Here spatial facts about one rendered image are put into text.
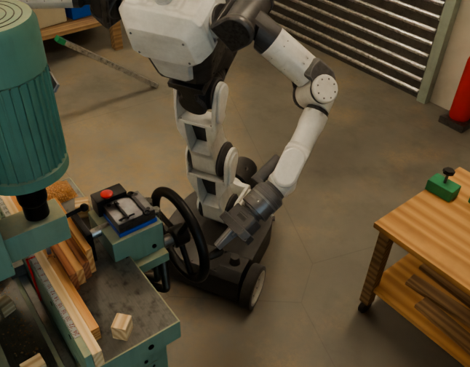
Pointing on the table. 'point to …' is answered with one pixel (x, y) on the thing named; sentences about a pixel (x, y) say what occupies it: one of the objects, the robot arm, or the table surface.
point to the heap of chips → (60, 191)
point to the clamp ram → (89, 232)
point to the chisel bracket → (33, 231)
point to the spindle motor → (22, 105)
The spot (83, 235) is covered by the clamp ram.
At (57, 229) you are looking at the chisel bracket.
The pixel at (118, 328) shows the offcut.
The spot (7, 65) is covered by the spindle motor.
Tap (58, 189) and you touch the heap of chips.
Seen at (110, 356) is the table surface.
